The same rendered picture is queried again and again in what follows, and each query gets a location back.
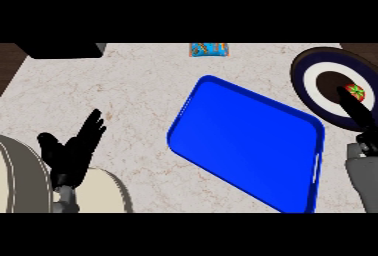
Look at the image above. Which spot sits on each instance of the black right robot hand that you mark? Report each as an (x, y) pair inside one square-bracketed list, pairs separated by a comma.
[(358, 111)]

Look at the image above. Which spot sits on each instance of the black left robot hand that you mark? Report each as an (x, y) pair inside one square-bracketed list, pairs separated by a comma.
[(74, 156)]

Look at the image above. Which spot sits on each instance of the red tomato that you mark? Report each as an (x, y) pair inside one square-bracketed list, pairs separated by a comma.
[(356, 90)]

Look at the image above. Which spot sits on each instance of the dark blue white plate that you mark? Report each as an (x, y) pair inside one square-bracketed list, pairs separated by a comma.
[(315, 83)]

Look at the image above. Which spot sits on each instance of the blue plastic tray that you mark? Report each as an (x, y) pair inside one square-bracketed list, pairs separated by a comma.
[(246, 140)]

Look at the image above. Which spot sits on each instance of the black appliance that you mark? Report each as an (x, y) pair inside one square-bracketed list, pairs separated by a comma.
[(61, 50)]

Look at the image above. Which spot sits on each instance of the blue orange snack packet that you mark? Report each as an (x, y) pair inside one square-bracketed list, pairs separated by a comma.
[(209, 49)]

